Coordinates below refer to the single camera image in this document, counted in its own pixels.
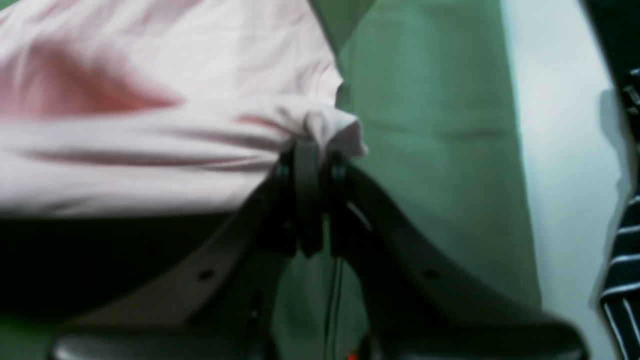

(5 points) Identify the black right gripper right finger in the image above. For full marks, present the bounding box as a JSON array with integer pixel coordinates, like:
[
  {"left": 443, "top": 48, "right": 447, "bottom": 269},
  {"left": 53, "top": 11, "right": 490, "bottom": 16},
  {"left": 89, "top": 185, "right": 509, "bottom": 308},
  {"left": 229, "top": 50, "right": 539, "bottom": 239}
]
[{"left": 327, "top": 151, "right": 589, "bottom": 360}]

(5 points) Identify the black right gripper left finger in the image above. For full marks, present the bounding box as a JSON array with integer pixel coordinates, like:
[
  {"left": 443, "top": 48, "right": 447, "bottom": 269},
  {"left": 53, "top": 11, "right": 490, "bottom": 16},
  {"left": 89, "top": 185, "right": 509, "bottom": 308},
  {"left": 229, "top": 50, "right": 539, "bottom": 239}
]
[{"left": 50, "top": 140, "right": 323, "bottom": 360}]

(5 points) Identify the pink t-shirt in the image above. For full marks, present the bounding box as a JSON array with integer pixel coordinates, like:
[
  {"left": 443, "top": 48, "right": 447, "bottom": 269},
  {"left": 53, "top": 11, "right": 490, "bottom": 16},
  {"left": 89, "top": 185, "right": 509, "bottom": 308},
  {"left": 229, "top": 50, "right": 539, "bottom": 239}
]
[{"left": 0, "top": 0, "right": 368, "bottom": 218}]

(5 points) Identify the green table cloth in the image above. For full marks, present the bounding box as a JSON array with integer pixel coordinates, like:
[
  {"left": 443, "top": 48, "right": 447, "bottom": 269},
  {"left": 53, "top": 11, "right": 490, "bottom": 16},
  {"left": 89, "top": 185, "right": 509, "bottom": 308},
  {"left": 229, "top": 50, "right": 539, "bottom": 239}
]
[{"left": 1, "top": 0, "right": 541, "bottom": 360}]

